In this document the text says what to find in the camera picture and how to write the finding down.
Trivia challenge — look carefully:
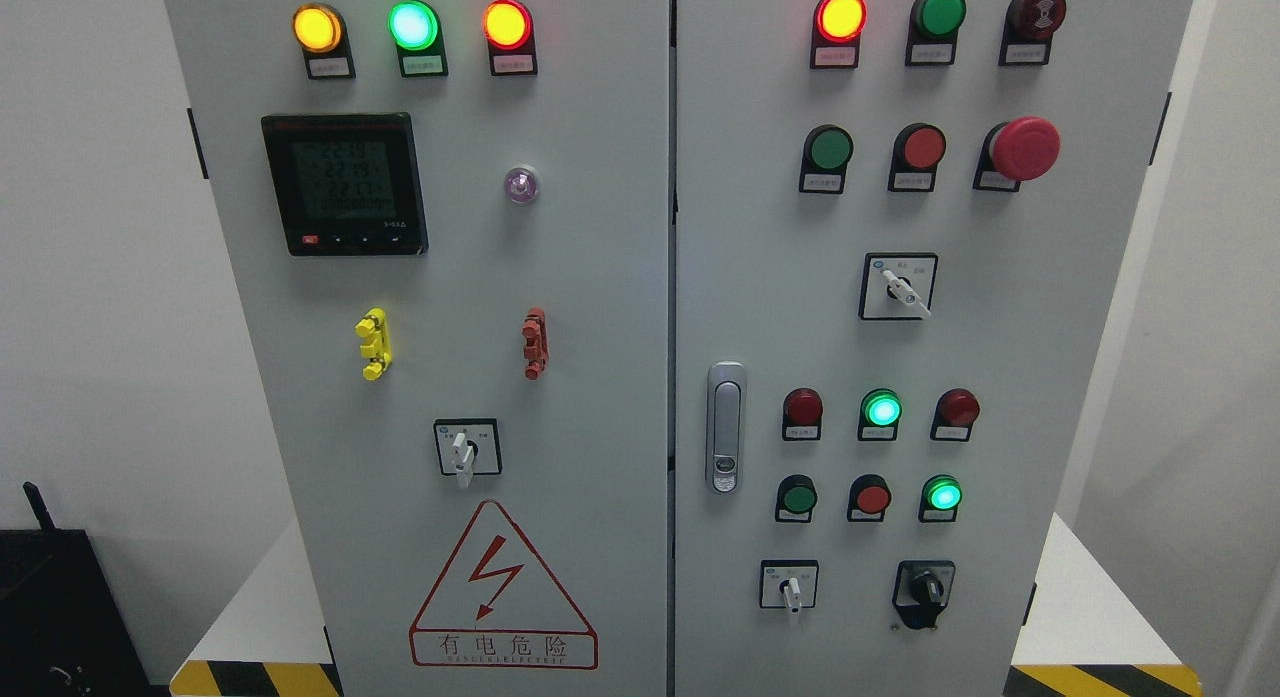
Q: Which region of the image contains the white rotary selector switch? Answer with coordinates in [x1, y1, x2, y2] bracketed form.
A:
[758, 559, 820, 616]
[859, 252, 940, 322]
[433, 418, 503, 489]

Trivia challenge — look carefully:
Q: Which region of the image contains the yellow indicator light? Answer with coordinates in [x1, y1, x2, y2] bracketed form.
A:
[292, 3, 355, 79]

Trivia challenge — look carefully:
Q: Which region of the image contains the red terminal connector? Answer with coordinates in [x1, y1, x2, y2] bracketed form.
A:
[521, 308, 549, 381]

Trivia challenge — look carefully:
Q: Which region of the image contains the dark red indicator lower left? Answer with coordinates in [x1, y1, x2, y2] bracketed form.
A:
[782, 388, 824, 442]

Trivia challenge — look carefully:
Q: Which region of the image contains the dark red indicator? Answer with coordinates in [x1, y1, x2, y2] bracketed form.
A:
[782, 388, 824, 442]
[931, 388, 980, 442]

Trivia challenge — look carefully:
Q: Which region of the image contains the clear white indicator lamp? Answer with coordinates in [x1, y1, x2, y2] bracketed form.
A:
[504, 164, 540, 205]

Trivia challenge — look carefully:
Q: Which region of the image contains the green push button lower left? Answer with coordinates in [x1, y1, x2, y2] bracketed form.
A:
[774, 474, 818, 523]

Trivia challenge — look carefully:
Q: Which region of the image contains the grey left cabinet door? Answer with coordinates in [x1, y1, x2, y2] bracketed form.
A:
[164, 0, 669, 696]

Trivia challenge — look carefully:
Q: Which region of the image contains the grey cabinet door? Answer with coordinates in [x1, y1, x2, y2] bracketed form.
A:
[673, 0, 1193, 696]
[164, 0, 669, 696]

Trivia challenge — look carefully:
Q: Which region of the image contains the green lit indicator lower middle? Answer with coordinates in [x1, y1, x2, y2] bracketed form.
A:
[858, 388, 902, 441]

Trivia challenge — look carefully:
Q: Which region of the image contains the yellow terminal connector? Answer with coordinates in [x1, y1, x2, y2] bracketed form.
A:
[355, 308, 393, 382]

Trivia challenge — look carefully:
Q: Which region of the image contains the green push button second row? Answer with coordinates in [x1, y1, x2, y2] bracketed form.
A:
[797, 124, 854, 194]

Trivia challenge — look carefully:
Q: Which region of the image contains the red push button lower middle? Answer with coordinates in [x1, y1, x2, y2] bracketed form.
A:
[846, 474, 892, 523]

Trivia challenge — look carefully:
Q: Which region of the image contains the grey right cabinet door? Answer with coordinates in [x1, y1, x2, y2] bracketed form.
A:
[673, 0, 1193, 696]

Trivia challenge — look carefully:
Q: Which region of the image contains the red electrical hazard warning sticker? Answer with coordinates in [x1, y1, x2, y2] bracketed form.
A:
[410, 497, 599, 670]

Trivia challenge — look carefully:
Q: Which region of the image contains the dark red indicator lower right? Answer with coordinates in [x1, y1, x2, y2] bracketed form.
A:
[931, 388, 980, 442]

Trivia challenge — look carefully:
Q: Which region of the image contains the black digital power meter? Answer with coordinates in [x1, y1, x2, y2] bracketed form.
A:
[261, 113, 429, 258]

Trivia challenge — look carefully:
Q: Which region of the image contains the red push button second row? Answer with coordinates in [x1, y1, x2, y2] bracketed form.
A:
[887, 121, 947, 194]

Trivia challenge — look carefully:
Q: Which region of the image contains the red indicator light top left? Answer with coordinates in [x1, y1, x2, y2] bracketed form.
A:
[483, 0, 538, 75]

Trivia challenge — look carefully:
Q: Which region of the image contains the green lit push button lower right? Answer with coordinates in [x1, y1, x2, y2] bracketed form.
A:
[918, 474, 964, 523]

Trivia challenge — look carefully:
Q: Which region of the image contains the red lit indicator right door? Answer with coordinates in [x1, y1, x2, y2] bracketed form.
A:
[810, 0, 867, 72]

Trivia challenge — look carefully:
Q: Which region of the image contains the green indicator light top left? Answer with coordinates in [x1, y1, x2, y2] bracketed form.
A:
[387, 0, 449, 78]

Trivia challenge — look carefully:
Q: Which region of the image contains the red emergency stop mushroom button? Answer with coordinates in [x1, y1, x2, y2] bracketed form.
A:
[972, 115, 1061, 194]

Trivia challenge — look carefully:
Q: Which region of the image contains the green push button top right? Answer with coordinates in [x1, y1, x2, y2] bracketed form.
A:
[904, 0, 966, 67]

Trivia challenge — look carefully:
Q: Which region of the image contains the dark red buzzer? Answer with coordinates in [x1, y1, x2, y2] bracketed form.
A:
[998, 0, 1068, 67]

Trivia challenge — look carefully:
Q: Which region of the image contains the white platform with hazard stripes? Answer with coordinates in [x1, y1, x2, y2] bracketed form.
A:
[161, 519, 1203, 696]

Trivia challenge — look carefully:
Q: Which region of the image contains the black box with antenna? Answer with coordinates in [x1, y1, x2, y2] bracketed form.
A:
[1, 482, 151, 696]

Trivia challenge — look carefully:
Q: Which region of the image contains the silver door latch handle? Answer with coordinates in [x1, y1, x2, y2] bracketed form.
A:
[705, 361, 748, 495]

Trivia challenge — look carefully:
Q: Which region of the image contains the white rotary selector switch bottom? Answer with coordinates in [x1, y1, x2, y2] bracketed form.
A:
[758, 559, 820, 616]

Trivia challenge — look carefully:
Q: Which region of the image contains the black rotary knob switch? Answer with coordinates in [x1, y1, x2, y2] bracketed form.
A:
[892, 560, 956, 630]

